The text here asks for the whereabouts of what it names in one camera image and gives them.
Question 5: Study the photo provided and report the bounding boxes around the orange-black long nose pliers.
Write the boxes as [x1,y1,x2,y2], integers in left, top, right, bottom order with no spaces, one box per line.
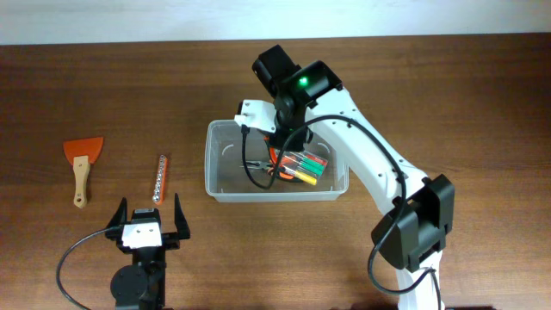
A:
[246,161,301,183]

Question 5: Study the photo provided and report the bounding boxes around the precision screwdriver set case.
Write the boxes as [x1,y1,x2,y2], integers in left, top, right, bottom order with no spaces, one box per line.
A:
[280,152,328,185]

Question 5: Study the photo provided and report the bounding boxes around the small red-handled pliers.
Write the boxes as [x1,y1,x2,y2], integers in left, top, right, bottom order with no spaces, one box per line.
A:
[263,137,294,182]

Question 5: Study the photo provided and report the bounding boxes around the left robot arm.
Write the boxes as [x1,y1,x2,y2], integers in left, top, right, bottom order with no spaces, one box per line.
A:
[105,195,191,310]

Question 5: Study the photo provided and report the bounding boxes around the orange socket bit rail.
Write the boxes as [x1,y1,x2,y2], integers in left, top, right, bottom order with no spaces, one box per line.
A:
[152,155,169,205]

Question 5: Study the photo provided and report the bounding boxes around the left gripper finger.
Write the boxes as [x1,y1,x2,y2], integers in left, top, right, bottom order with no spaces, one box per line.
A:
[174,193,190,234]
[107,197,127,228]

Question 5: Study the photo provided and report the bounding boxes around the orange scraper wooden handle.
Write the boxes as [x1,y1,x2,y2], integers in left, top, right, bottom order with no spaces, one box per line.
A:
[63,137,104,208]

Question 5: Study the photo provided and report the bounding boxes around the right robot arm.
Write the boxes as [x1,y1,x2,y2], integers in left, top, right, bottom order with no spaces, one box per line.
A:
[234,45,455,309]

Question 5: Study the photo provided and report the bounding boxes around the clear plastic container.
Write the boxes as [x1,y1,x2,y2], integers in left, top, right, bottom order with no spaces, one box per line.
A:
[205,120,349,202]

